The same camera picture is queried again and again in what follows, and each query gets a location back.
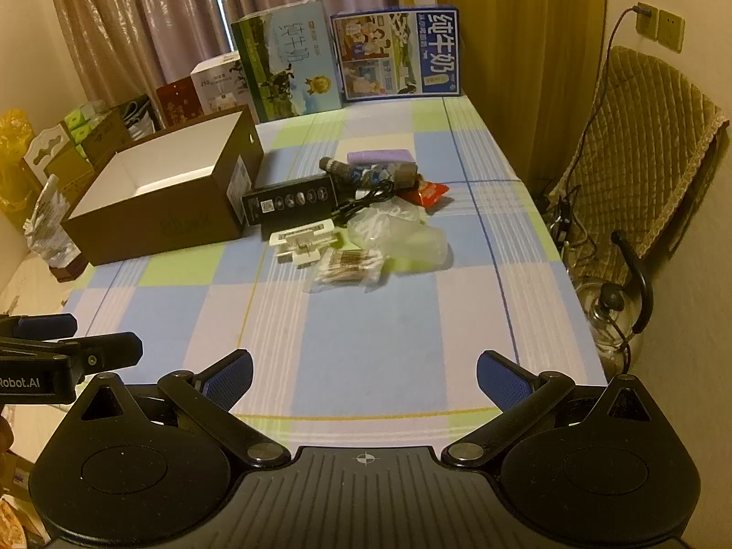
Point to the yellow plastic bag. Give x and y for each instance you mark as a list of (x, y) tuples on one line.
[(14, 171)]

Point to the green milk carton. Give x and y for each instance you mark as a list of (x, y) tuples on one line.
[(286, 63)]

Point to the brown cardboard box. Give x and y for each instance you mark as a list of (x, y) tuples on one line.
[(171, 223)]

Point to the red snack packet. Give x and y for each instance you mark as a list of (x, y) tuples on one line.
[(426, 191)]

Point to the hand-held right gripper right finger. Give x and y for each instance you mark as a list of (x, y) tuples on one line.
[(503, 380)]

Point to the cotton swab pack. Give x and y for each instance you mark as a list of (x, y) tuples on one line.
[(346, 269)]

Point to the striped knitted sock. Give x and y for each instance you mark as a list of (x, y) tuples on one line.
[(394, 174)]

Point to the glass kettle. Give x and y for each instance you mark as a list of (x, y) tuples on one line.
[(606, 309)]

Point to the wall socket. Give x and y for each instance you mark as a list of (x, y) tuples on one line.
[(666, 26)]

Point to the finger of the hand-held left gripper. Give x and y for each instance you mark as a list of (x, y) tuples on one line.
[(48, 326), (111, 349)]

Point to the quilted chair cover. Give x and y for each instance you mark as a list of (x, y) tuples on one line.
[(646, 143)]

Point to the clear plastic bag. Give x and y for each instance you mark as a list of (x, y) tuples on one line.
[(412, 240)]

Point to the silver foil bag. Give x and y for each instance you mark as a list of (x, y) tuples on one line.
[(51, 223)]

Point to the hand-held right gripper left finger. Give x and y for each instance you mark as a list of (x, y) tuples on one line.
[(229, 380)]

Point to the white plastic clip rack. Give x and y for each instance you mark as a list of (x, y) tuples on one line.
[(300, 237)]

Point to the blue milk carton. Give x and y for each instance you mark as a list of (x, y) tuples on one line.
[(394, 51)]

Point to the charger plug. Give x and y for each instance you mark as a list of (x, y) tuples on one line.
[(641, 11)]

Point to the brown cardboard carton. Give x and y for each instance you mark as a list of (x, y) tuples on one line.
[(108, 140)]

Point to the red gift box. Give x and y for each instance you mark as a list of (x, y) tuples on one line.
[(180, 103)]

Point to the pink patterned curtain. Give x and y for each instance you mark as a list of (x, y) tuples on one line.
[(143, 11)]

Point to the green tissue packs bundle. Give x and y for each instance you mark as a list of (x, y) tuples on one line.
[(83, 120)]

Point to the white humidifier box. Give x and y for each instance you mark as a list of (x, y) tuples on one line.
[(220, 86)]

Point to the black product box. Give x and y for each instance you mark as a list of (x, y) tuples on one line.
[(286, 200)]

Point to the checked tablecloth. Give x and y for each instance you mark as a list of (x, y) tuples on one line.
[(389, 326)]

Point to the purple packet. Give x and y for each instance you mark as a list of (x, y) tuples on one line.
[(377, 156)]

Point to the white cut-out paper box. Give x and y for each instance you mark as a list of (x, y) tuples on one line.
[(46, 151)]

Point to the white blue paper bag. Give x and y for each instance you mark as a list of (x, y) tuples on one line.
[(140, 117)]

